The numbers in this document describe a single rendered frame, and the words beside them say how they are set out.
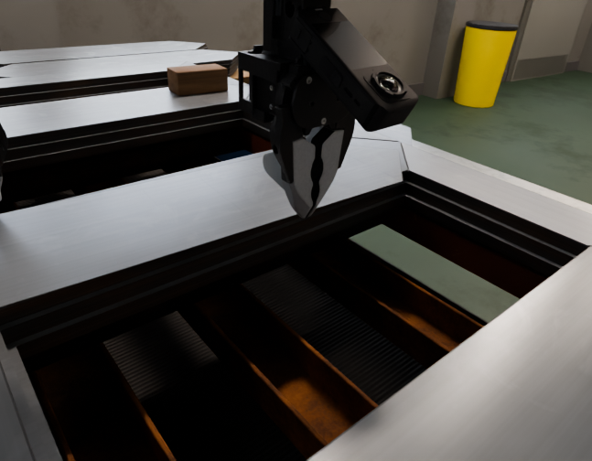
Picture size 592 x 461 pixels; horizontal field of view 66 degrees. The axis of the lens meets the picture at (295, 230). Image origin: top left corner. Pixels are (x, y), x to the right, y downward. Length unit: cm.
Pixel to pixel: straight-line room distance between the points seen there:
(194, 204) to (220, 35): 298
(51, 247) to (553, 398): 47
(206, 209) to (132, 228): 9
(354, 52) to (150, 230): 30
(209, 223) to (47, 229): 18
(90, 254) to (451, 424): 37
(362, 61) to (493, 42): 434
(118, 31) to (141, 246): 281
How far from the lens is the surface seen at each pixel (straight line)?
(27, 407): 40
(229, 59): 156
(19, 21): 295
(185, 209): 57
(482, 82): 476
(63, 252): 52
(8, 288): 49
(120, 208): 59
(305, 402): 58
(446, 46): 486
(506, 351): 43
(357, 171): 70
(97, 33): 324
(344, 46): 38
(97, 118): 94
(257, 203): 58
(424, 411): 36
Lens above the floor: 113
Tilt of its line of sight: 31 degrees down
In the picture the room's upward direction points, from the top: 3 degrees clockwise
